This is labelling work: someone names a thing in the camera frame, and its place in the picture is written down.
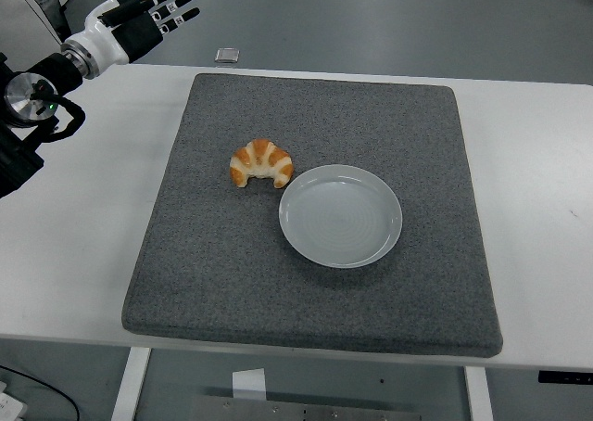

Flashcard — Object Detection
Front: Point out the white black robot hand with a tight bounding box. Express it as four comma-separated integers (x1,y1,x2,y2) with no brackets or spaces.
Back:
67,0,201,68

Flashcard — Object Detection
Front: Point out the croissant bread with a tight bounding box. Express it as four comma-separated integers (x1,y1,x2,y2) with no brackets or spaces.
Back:
229,138,295,190

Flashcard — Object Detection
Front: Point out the grey round plate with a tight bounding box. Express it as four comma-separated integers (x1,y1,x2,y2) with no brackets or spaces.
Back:
278,163,403,270

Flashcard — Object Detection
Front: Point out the white fabric cover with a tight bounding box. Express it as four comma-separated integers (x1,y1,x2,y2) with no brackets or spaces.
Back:
0,0,64,70

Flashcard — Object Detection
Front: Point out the grey felt mat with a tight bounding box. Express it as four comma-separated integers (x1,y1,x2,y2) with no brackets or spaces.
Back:
120,72,504,359

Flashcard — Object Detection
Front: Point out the white table leg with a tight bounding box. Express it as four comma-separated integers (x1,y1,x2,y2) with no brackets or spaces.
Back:
110,346,152,421
464,366,495,421

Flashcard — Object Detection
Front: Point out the white power strip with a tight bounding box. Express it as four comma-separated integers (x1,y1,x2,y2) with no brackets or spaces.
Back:
0,381,29,421

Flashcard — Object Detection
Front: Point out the black table control panel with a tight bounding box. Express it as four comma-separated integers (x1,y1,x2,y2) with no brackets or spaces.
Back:
537,369,593,385

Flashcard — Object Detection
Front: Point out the black floor cable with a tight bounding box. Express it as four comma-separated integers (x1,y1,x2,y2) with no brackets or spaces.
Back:
0,364,81,421

